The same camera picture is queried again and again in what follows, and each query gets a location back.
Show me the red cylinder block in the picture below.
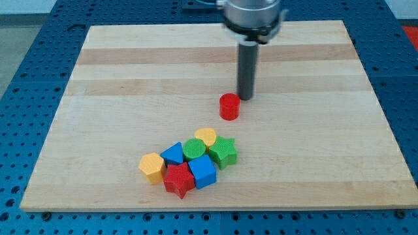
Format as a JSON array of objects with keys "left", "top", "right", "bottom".
[{"left": 219, "top": 93, "right": 240, "bottom": 121}]

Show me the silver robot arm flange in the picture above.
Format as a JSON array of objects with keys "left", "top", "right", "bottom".
[{"left": 216, "top": 0, "right": 289, "bottom": 46}]

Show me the yellow heart block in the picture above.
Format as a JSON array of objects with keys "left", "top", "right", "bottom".
[{"left": 194, "top": 127, "right": 217, "bottom": 151}]

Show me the green cylinder block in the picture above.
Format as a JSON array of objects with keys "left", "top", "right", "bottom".
[{"left": 182, "top": 138, "right": 206, "bottom": 162}]

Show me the green star block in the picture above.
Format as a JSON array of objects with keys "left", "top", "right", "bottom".
[{"left": 209, "top": 136, "right": 238, "bottom": 170}]

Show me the blue triangle block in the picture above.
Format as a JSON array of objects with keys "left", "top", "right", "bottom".
[{"left": 161, "top": 142, "right": 184, "bottom": 166}]

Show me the blue cube block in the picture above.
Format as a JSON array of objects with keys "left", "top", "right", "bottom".
[{"left": 188, "top": 155, "right": 217, "bottom": 189}]

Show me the red star block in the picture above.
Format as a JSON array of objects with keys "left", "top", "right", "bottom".
[{"left": 163, "top": 162, "right": 196, "bottom": 199}]

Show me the yellow hexagon block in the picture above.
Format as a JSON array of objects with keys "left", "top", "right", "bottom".
[{"left": 138, "top": 153, "right": 167, "bottom": 185}]

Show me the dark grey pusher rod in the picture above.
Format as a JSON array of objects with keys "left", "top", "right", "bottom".
[{"left": 237, "top": 44, "right": 258, "bottom": 101}]

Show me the light wooden board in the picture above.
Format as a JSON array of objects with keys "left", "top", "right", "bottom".
[{"left": 20, "top": 21, "right": 417, "bottom": 212}]

